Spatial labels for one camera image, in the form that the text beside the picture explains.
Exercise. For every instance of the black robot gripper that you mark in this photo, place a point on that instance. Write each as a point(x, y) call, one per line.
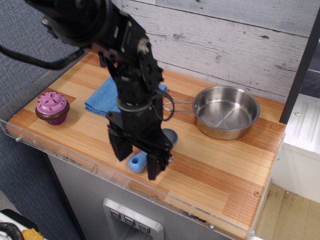
point(140, 126)

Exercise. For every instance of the blue and grey toy spoon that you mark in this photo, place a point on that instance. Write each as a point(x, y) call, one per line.
point(138, 162)

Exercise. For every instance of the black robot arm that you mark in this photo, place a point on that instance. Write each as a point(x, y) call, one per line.
point(125, 50)

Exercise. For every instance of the blue folded towel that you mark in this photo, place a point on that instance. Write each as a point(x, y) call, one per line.
point(104, 99)

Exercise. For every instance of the clear acrylic table guard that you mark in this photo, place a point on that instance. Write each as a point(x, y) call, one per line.
point(215, 183)

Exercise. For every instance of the grey toy fridge cabinet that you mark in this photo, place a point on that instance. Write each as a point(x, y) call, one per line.
point(100, 207)

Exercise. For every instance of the silver dispenser button panel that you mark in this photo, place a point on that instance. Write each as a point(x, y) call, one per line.
point(128, 224)

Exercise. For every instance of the stainless steel pot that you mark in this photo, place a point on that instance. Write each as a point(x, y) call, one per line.
point(224, 112)

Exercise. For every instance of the purple toy cupcake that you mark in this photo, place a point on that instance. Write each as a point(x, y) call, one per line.
point(52, 107)

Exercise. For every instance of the yellow object at corner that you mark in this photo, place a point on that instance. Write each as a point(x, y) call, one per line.
point(32, 234)

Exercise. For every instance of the white ribbed appliance top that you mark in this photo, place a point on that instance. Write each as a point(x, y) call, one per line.
point(303, 127)

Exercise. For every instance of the black frame bar right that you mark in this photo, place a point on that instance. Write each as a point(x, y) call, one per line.
point(303, 67)

